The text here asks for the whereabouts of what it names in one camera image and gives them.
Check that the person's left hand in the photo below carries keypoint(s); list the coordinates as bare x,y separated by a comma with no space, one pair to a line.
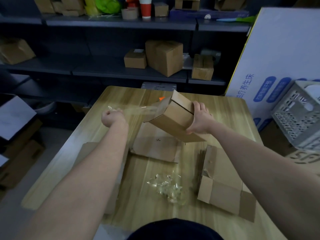
113,117

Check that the person's right hand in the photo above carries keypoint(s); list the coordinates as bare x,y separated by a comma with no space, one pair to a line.
202,119

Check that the clear peeled tape strip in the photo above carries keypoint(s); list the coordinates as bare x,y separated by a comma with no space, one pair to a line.
140,110

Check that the brown cardboard box long flaps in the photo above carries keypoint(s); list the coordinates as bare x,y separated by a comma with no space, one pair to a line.
175,117

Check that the brown cardboard box white label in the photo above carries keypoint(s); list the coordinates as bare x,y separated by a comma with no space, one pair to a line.
155,147

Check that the clear tape wad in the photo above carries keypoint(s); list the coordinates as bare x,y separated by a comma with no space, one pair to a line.
167,188

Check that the cardboard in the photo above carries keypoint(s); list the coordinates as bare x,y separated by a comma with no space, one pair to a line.
114,194
225,197

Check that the white plastic crate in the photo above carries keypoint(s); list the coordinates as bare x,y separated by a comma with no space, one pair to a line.
295,122

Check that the person's left forearm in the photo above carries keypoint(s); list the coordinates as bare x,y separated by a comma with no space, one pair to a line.
75,192

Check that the person's right forearm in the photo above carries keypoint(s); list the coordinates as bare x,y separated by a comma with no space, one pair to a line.
270,177

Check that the person's dark shirt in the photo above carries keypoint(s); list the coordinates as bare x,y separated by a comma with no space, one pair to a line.
175,231

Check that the small brown shelf box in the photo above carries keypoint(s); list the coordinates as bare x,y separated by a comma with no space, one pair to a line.
161,9

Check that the open brown shelf box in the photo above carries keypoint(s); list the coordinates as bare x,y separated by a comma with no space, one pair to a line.
180,3
230,3

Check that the small dim brown carton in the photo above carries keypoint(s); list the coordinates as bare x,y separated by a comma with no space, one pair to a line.
80,109

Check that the orange blue yellow tape roll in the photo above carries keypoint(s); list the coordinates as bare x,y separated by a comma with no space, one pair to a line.
162,98

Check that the small sealed brown carton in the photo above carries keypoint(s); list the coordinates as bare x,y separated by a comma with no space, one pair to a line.
202,68

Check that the dark metal shelf unit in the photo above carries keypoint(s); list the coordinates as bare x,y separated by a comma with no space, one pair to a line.
75,69

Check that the small carton with white label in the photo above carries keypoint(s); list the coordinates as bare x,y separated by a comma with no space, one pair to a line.
135,59

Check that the grey wrapped item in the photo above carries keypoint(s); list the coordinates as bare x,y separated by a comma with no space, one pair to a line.
216,53

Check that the white plastic bag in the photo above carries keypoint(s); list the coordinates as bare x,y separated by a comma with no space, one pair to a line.
46,108

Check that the large sealed brown carton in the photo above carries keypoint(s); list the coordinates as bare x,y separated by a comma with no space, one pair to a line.
165,58

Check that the white flat board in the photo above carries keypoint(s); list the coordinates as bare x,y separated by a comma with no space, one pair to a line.
16,117
3,160

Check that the dim brown flattened carton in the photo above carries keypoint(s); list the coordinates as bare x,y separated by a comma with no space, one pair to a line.
22,159

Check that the small white round object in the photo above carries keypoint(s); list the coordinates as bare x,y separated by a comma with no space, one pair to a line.
207,16

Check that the large brown carton black logo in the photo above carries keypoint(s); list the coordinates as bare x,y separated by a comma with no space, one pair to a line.
305,159

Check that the green blue plastic utensil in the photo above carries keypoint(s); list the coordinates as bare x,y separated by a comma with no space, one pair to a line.
246,18

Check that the large white printed carton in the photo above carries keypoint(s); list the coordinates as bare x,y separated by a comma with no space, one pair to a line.
282,42

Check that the flat brown shelf carton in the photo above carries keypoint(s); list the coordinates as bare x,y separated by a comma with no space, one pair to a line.
73,13

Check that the red white paper cup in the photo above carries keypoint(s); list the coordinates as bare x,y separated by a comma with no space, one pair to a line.
145,8

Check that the white paper sign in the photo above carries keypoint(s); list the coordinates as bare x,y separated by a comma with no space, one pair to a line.
313,92

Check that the brown carton with black print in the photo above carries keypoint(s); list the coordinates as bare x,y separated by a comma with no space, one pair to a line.
17,52

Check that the red printed carton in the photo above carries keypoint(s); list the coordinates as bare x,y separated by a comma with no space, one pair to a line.
131,1

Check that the tilted brown shelf carton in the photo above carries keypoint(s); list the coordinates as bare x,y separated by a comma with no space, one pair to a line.
72,3

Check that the tiny brown shelf carton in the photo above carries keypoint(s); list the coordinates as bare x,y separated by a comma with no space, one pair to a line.
57,7

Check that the dim brown shelf carton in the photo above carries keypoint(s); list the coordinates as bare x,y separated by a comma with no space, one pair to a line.
43,4

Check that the large dim brown carton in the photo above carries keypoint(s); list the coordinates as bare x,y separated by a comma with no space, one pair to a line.
306,1

